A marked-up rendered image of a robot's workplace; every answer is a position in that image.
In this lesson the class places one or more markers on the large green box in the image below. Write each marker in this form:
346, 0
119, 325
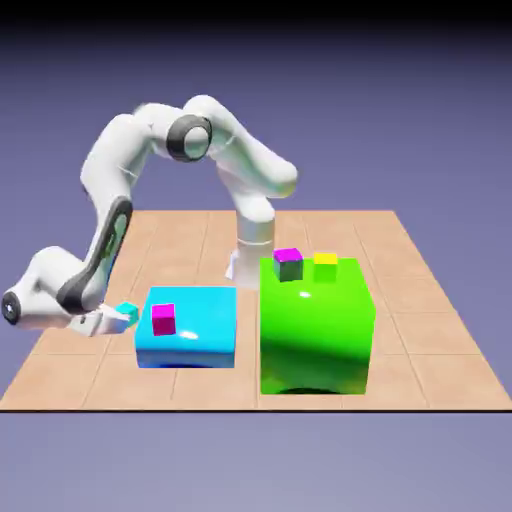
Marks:
316, 332

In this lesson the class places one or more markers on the large cyan box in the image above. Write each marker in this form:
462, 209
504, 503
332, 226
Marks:
188, 324

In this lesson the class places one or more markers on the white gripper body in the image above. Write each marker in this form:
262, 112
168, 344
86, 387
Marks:
103, 322

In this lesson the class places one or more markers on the small cyan cube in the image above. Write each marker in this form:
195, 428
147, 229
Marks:
128, 312

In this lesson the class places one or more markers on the small magenta cube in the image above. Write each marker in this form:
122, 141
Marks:
288, 264
164, 319

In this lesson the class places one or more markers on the small yellow cube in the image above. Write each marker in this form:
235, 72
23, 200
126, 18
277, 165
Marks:
326, 266

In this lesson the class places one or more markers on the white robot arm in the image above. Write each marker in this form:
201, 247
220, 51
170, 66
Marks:
116, 160

